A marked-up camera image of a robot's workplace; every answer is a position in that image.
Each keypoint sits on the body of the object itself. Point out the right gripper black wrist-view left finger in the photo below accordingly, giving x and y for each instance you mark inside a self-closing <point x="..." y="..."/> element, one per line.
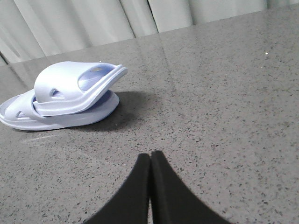
<point x="130" y="203"/>

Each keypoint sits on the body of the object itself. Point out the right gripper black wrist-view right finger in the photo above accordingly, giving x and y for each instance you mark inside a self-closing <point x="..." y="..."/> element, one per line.
<point x="172" y="202"/>

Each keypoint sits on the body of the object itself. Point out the light blue slipper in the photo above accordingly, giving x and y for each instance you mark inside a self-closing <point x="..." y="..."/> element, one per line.
<point x="71" y="87"/>
<point x="19" y="113"/>

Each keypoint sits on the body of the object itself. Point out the pale green curtain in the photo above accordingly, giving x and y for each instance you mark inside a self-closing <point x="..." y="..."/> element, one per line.
<point x="31" y="29"/>

